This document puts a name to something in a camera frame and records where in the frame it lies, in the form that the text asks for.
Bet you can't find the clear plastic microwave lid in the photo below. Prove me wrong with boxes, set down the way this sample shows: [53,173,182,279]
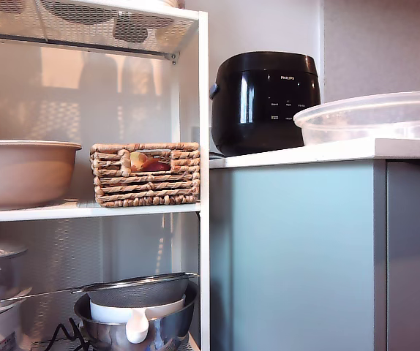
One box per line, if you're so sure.
[293,91,420,147]

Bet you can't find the white metal shelf unit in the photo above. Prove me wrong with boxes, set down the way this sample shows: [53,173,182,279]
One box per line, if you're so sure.
[0,0,210,351]

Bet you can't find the onions in basket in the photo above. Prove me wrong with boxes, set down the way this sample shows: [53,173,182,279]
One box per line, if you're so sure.
[130,151,170,172]

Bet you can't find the woven wicker basket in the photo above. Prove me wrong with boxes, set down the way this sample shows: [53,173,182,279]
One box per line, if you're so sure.
[89,142,201,208]

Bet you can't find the black Philips rice cooker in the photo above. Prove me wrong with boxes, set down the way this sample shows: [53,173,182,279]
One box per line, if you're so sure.
[209,50,323,157]

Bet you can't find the blue-grey kitchen cabinet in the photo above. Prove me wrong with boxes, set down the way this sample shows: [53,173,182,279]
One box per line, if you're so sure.
[209,137,420,351]

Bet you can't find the metal mesh sieve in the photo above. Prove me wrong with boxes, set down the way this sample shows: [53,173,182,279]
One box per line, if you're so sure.
[0,272,200,309]

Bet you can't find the stainless steel mixing bowl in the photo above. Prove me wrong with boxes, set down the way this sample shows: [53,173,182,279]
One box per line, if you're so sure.
[73,280,199,351]

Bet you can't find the dark round cup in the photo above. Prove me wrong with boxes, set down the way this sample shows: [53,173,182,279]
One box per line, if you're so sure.
[113,12,149,41]

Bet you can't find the white bowl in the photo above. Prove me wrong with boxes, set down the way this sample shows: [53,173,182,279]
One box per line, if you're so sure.
[89,294,187,325]

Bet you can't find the large beige bowl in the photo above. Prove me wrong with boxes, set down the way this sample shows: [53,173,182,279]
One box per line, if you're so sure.
[0,137,83,211]

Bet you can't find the grey round dish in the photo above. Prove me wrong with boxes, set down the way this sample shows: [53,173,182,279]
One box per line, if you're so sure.
[41,0,121,23]

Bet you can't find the black coiled cable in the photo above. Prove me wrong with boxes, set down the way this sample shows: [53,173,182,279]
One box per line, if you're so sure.
[30,317,94,351]

